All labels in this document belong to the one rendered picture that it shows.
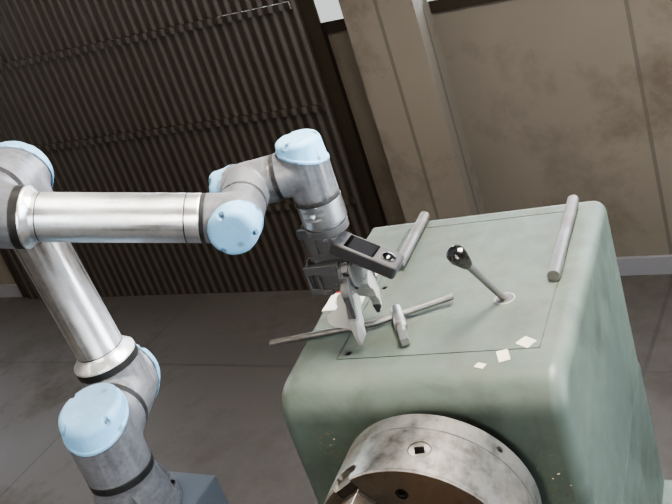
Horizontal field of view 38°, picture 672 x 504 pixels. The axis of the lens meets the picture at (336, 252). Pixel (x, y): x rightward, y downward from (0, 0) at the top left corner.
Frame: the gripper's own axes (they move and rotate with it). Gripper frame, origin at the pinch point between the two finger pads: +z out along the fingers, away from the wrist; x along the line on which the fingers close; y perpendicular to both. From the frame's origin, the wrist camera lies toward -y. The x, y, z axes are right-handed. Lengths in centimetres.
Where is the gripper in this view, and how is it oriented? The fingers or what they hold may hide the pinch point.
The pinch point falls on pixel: (372, 323)
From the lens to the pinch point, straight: 165.0
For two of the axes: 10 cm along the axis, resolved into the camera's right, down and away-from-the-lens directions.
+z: 3.0, 8.6, 4.2
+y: -9.0, 1.0, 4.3
